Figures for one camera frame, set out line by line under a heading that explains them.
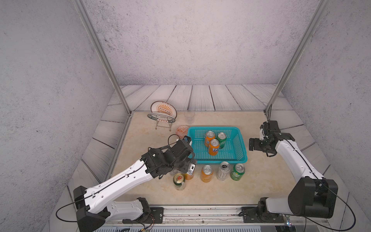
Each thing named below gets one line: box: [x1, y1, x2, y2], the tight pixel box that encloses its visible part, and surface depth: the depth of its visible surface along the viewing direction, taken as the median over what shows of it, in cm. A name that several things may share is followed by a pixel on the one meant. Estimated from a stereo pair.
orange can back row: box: [204, 130, 216, 148], surface depth 95 cm
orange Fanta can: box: [208, 138, 220, 157], surface depth 91 cm
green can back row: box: [215, 132, 227, 149], surface depth 93 cm
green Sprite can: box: [229, 162, 246, 182], surface depth 80 cm
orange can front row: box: [200, 164, 214, 183], surface depth 80 cm
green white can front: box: [172, 172, 186, 191], surface depth 77 cm
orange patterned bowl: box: [175, 125, 190, 140], surface depth 107 cm
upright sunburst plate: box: [150, 100, 178, 119], surface depth 107 cm
